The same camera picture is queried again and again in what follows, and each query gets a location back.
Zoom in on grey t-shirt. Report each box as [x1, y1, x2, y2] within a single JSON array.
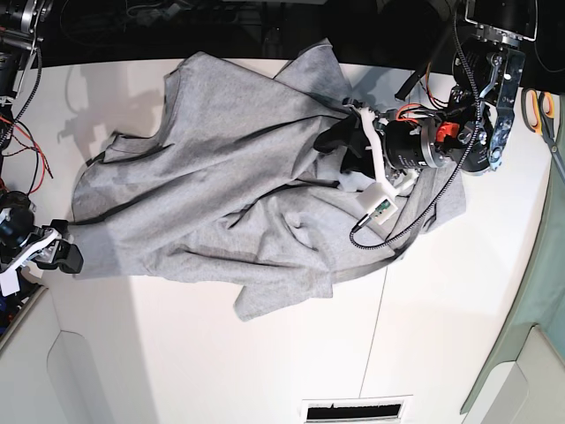
[[70, 40, 466, 321]]

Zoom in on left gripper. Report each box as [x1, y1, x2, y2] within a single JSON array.
[[313, 116, 459, 177]]

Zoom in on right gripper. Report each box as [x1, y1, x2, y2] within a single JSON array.
[[1, 189, 84, 274]]

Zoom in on orange handled scissors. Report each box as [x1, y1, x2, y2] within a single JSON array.
[[521, 88, 564, 180]]

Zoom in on blue black clutter pile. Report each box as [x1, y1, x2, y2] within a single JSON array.
[[0, 284, 40, 336]]

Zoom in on white vent grille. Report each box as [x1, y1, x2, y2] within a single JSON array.
[[300, 395, 413, 423]]

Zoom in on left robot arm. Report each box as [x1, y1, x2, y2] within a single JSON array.
[[314, 1, 539, 177]]

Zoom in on braided camera cable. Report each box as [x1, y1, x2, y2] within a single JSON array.
[[0, 26, 45, 151], [348, 0, 482, 252]]

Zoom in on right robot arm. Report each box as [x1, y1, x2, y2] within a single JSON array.
[[1, 0, 83, 276]]

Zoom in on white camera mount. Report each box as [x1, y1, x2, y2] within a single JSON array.
[[1, 228, 62, 296], [343, 98, 418, 232]]

